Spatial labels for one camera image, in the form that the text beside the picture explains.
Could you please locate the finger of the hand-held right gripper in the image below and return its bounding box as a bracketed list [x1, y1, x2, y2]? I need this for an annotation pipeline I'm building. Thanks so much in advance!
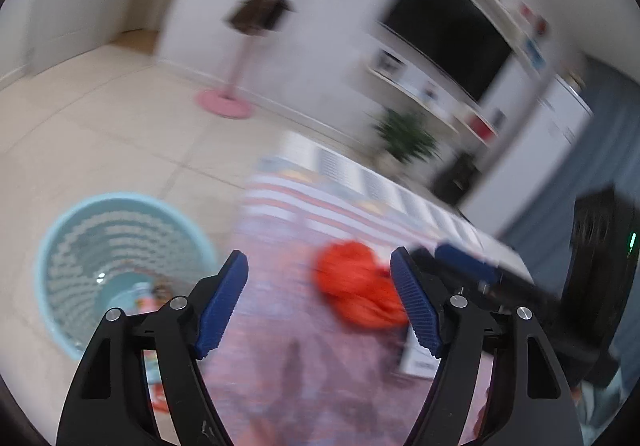
[411, 242, 568, 314]

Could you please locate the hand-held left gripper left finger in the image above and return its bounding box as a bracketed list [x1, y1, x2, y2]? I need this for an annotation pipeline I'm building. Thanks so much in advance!
[56, 250, 250, 446]

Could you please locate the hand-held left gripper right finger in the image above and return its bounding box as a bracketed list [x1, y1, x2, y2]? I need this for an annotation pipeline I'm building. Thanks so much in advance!
[389, 247, 585, 446]

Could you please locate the orange cloth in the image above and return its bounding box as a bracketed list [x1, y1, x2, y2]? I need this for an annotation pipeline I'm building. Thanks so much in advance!
[312, 241, 412, 329]

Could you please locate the light blue mesh wastebasket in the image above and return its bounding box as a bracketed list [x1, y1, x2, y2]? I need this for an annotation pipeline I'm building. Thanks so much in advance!
[34, 192, 221, 362]

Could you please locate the white card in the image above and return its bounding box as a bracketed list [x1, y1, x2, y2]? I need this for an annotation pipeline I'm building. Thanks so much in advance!
[397, 328, 443, 379]

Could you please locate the grey-blue curtain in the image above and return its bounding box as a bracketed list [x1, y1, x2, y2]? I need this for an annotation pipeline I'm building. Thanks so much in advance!
[497, 53, 640, 287]

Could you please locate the colourful wrapper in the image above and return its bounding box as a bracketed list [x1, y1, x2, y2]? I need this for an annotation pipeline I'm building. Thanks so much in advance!
[131, 282, 173, 314]

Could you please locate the black box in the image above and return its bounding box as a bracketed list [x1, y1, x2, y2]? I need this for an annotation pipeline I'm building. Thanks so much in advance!
[429, 151, 482, 207]

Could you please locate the striped printed tablecloth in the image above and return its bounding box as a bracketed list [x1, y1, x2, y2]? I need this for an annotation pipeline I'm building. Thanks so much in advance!
[142, 155, 531, 446]

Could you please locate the white refrigerator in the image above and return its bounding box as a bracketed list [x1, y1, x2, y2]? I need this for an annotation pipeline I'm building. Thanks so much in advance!
[462, 74, 596, 243]

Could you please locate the green potted plant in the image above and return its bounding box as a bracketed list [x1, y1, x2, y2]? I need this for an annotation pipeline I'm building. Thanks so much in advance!
[372, 106, 442, 167]

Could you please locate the black television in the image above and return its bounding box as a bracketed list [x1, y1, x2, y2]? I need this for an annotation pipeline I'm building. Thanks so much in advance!
[377, 0, 516, 109]

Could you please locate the pink coat stand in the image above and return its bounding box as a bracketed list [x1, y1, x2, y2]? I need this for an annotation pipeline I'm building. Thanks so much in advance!
[194, 0, 321, 121]

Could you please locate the brown hanging bag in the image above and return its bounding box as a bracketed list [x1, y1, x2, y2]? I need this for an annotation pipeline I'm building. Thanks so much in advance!
[224, 0, 292, 37]

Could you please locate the white wall shelf unit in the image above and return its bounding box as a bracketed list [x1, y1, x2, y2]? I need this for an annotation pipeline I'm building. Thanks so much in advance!
[350, 0, 553, 147]

